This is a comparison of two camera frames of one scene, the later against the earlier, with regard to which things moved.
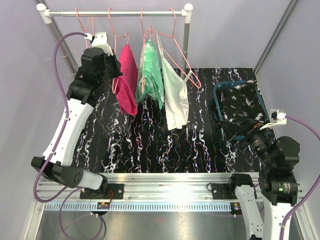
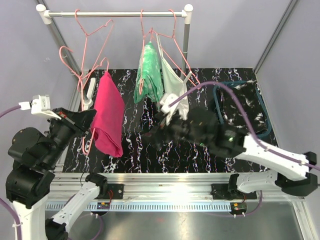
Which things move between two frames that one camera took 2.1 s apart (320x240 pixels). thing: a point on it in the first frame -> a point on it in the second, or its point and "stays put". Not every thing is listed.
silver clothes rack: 46,14 stays put
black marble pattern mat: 113,141 stays put
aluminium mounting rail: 140,191 stays put
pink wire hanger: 115,37 -> 85,153
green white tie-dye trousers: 149,81 stays put
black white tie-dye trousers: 239,103 stays put
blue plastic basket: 240,107 stays put
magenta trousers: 126,86 -> 108,126
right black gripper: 250,128 -> 157,133
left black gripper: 117,65 -> 80,121
